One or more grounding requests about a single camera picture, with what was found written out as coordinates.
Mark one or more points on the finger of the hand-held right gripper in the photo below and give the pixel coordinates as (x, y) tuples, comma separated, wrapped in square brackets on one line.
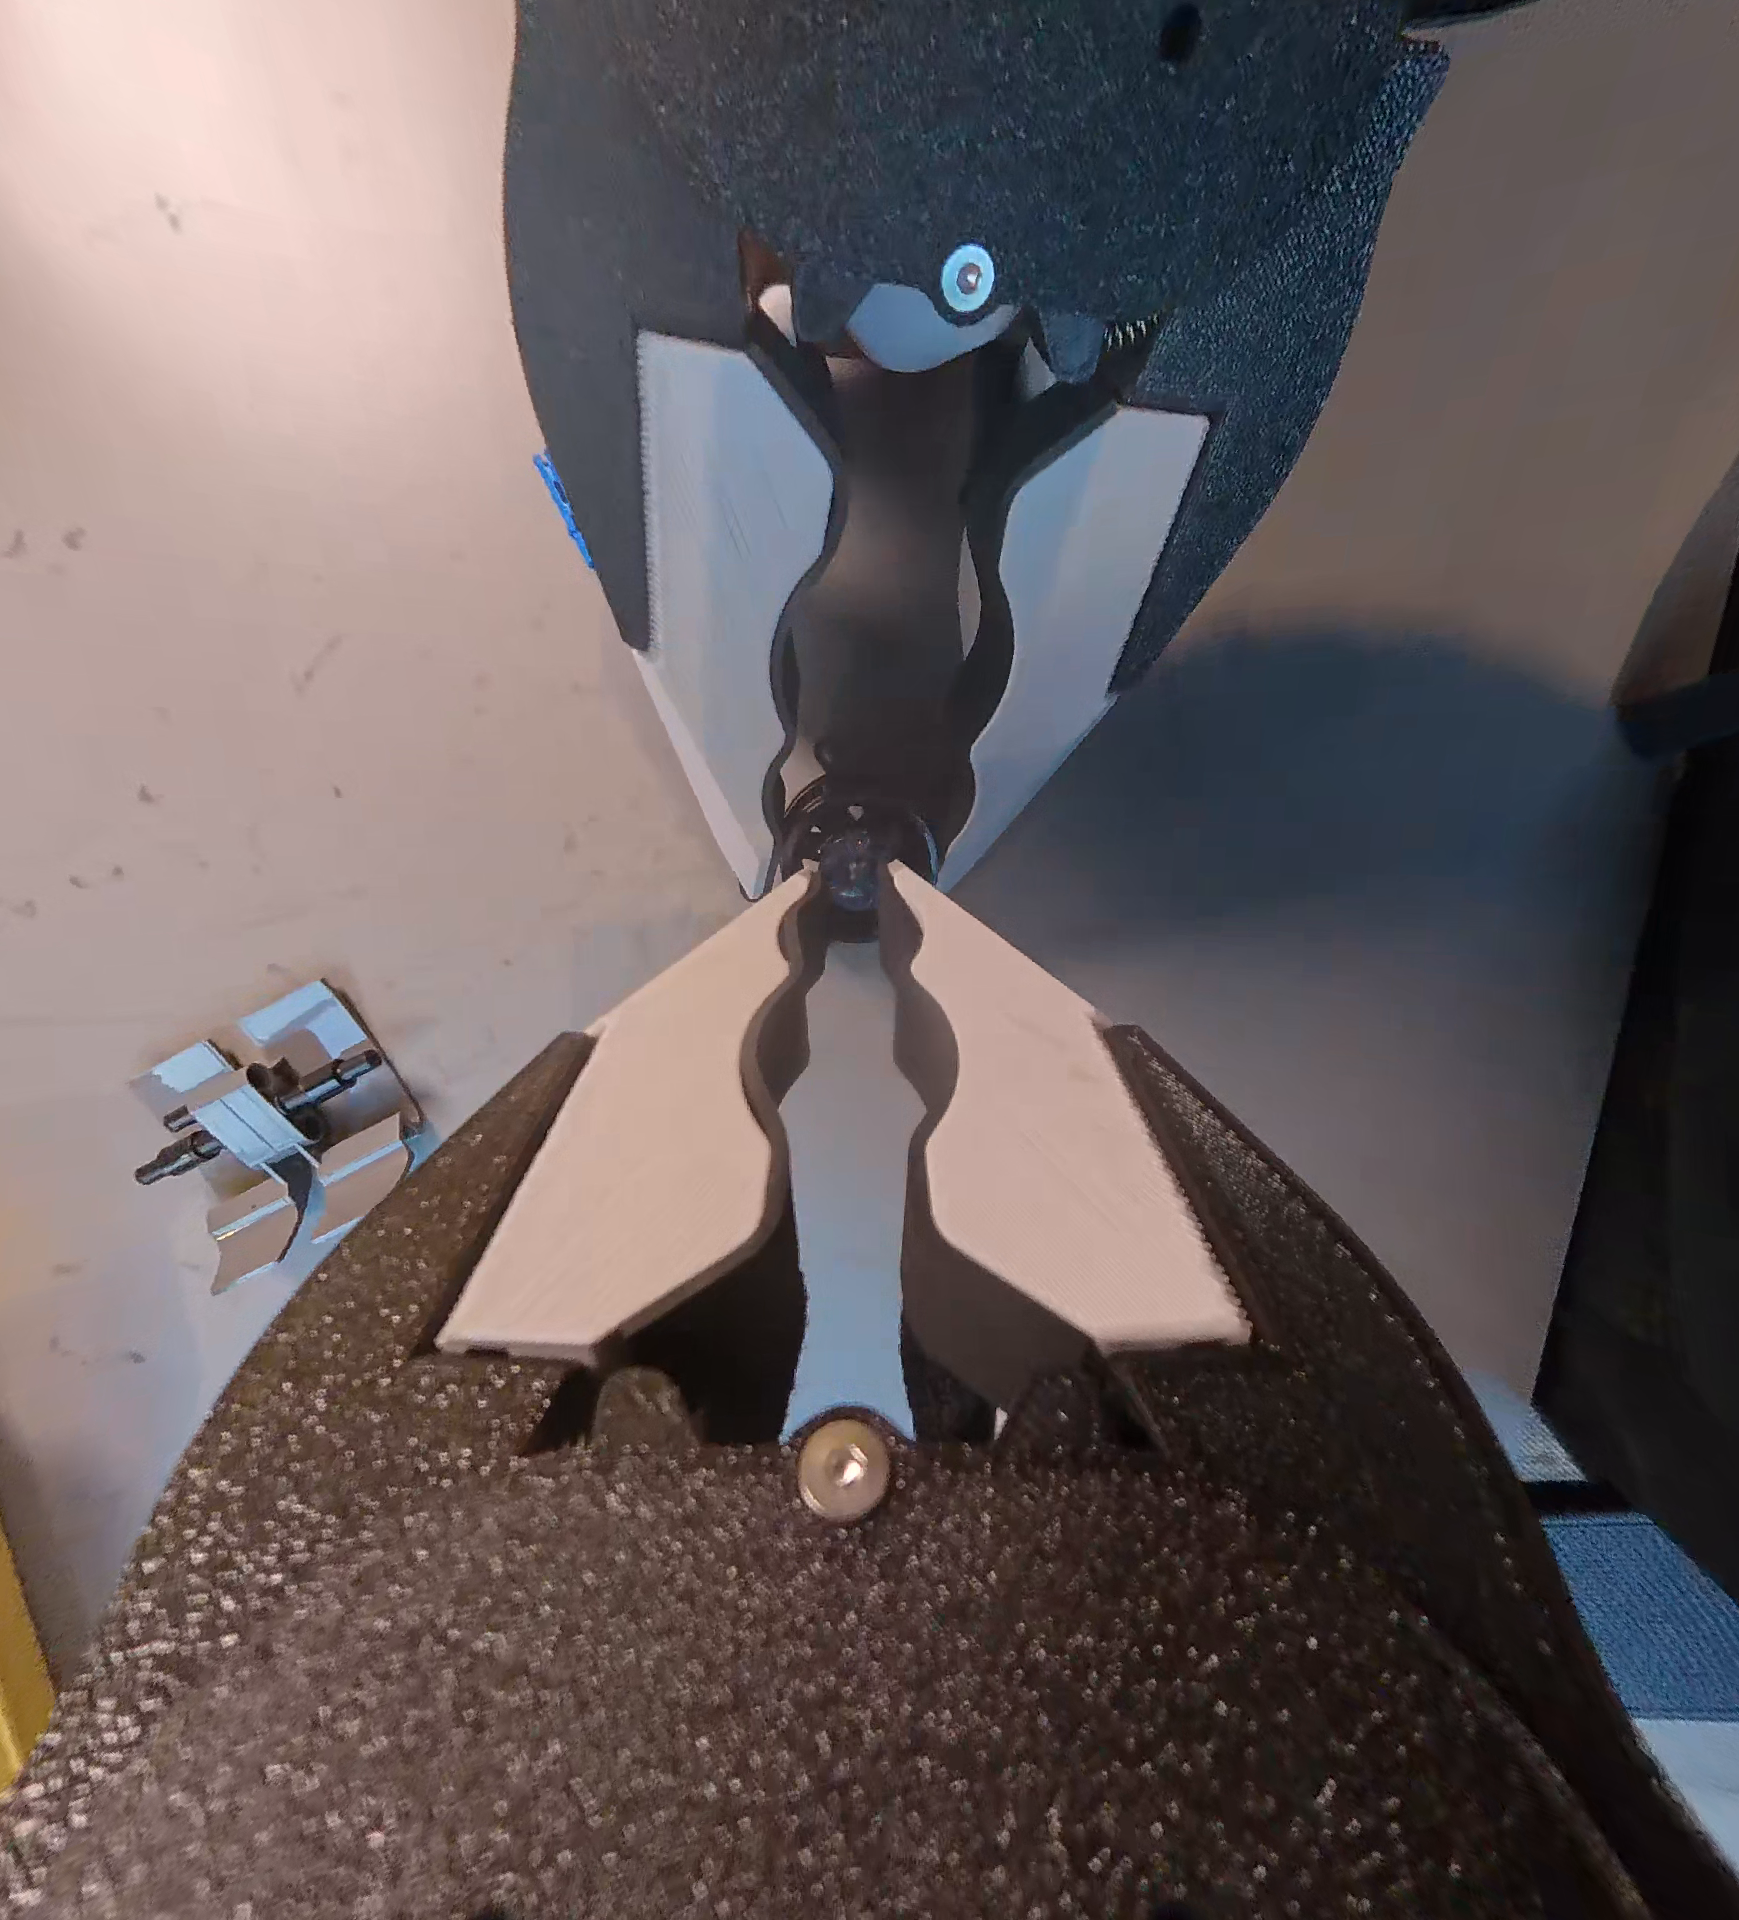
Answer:
[(1097, 572), (710, 509)]

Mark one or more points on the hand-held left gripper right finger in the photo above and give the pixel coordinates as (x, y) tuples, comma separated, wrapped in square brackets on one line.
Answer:
[(1067, 1186)]

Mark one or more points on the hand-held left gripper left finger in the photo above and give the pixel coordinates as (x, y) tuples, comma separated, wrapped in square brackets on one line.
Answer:
[(628, 1186)]

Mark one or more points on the black wheel brick assembly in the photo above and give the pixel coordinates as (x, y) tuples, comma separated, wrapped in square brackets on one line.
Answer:
[(806, 825)]

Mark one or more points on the grey desk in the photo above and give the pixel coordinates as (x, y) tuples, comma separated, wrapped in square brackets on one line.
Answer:
[(211, 526)]

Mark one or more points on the grey brick panel assembly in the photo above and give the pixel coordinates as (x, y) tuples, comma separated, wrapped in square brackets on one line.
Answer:
[(271, 1140)]

